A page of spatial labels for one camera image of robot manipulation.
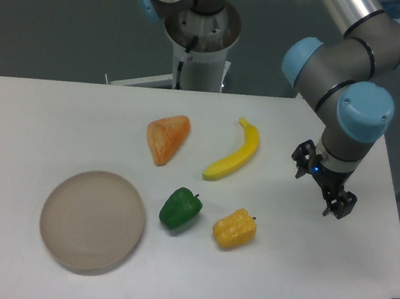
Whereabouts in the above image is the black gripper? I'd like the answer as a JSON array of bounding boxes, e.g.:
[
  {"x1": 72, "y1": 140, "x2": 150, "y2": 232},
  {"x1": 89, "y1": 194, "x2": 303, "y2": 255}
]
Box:
[{"x1": 291, "y1": 140, "x2": 357, "y2": 219}]

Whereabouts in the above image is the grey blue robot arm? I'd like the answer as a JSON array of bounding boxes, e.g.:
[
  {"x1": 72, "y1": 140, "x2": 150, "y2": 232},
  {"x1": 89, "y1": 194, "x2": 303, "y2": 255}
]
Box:
[{"x1": 139, "y1": 0, "x2": 400, "y2": 218}]

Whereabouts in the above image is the yellow toy pepper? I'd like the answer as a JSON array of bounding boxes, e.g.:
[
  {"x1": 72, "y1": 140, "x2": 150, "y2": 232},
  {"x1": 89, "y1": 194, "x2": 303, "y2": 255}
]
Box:
[{"x1": 212, "y1": 208, "x2": 257, "y2": 249}]

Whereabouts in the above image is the green toy pepper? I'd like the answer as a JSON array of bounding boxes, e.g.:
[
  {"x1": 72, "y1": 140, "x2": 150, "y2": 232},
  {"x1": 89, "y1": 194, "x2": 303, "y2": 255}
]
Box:
[{"x1": 159, "y1": 187, "x2": 203, "y2": 230}]

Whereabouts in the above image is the yellow toy banana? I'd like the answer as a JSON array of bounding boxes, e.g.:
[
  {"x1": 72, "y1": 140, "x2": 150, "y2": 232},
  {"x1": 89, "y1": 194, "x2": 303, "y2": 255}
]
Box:
[{"x1": 202, "y1": 117, "x2": 260, "y2": 181}]

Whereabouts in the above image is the orange toy bread slice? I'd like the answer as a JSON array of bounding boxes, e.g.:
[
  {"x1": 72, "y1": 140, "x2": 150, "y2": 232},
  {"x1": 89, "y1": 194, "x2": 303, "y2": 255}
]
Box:
[{"x1": 146, "y1": 115, "x2": 191, "y2": 167}]

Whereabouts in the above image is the beige round plate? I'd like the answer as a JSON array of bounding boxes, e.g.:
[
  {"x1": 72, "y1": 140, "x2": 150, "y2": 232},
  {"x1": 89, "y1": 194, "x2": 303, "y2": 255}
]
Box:
[{"x1": 39, "y1": 170, "x2": 146, "y2": 276}]

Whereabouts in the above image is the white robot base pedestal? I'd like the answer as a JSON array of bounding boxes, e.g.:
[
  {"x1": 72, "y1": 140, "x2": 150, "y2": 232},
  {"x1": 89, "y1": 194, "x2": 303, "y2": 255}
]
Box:
[{"x1": 110, "y1": 2, "x2": 242, "y2": 93}]

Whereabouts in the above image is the black cable on pedestal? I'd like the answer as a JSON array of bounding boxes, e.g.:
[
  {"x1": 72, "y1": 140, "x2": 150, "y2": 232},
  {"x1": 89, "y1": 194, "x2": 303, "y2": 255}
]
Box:
[{"x1": 173, "y1": 34, "x2": 200, "y2": 92}]

